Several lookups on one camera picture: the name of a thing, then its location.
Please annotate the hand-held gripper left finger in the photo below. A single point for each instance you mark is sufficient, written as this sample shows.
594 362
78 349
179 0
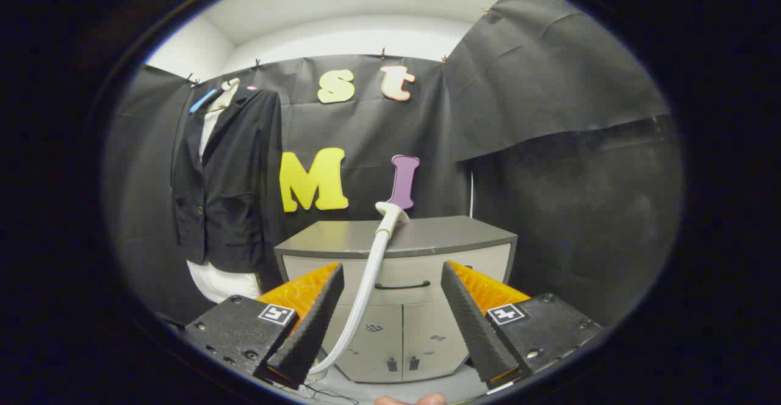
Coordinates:
308 332

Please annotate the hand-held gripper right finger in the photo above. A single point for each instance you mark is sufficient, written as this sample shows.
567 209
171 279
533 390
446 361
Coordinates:
473 326

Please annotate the white shirt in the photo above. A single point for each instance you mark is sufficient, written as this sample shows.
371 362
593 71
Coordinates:
219 283

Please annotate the black suit jacket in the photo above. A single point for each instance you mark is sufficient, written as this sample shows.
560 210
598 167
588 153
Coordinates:
238 179

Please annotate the cream clothes hanger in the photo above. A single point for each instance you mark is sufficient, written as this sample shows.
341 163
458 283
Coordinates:
230 83

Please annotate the grey cabinet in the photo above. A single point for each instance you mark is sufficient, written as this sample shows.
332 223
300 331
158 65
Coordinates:
427 237

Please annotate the black backdrop cloth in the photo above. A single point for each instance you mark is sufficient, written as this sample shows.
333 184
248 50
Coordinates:
549 88

